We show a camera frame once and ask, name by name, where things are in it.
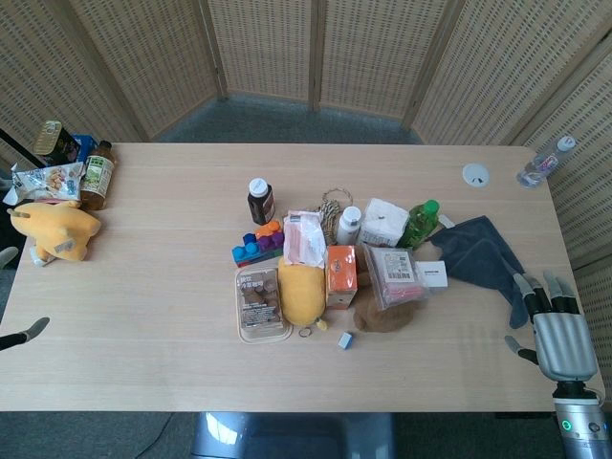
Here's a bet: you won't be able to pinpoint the dark tin can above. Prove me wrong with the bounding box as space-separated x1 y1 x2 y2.
33 120 83 167

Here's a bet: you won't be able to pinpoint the coffee capsule tray box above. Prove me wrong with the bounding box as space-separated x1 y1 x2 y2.
233 265 293 344

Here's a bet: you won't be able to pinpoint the white pill bottle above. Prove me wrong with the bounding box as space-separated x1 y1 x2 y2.
336 206 362 247

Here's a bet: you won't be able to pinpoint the brown plush toy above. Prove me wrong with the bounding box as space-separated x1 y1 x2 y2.
353 248 428 333

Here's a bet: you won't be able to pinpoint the brown tea bottle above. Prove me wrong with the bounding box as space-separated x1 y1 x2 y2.
79 140 117 212

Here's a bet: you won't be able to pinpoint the clear bag with pink items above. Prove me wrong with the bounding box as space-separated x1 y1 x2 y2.
363 244 430 310

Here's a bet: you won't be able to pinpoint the coiled twine rope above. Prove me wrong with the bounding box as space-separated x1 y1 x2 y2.
315 187 358 246

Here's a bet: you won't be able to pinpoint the colourful toy building blocks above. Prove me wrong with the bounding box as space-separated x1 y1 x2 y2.
231 219 287 268

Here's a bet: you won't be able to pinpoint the wooden folding screen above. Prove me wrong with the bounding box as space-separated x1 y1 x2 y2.
0 0 612 355

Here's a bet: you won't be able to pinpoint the yellow plush toy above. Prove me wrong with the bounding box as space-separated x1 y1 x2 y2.
277 257 330 332

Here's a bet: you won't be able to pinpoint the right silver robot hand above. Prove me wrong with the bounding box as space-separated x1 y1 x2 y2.
504 270 599 383

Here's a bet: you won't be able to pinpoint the blue box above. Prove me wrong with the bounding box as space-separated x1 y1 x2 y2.
72 133 100 162

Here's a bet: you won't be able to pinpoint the orange carton box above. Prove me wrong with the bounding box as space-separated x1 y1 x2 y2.
325 245 359 307

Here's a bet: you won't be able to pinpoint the green bottle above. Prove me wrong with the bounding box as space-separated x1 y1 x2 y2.
396 199 441 251

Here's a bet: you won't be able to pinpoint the small white box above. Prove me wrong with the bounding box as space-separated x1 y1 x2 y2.
414 260 449 290

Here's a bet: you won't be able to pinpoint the clear water bottle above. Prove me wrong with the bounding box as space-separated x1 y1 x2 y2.
515 135 578 189

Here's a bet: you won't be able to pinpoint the grey cloth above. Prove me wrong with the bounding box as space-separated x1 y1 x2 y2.
425 215 533 329

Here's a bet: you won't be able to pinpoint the dark brown supplement bottle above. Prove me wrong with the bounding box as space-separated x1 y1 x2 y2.
246 177 277 226

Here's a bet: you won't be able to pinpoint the orange plush animal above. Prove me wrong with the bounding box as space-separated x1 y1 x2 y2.
6 200 102 267

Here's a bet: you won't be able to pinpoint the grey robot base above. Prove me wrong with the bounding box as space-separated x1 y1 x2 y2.
190 411 397 459

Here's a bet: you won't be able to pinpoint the snack bag with biscuits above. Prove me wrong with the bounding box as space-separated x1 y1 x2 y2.
3 162 86 207

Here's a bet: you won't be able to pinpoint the white tissue pack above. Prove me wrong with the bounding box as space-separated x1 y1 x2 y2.
358 197 411 248

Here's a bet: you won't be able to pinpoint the white table grommet cap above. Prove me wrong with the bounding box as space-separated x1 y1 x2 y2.
461 163 492 186

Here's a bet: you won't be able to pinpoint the pink white snack packet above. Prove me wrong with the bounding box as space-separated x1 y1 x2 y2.
282 208 328 268

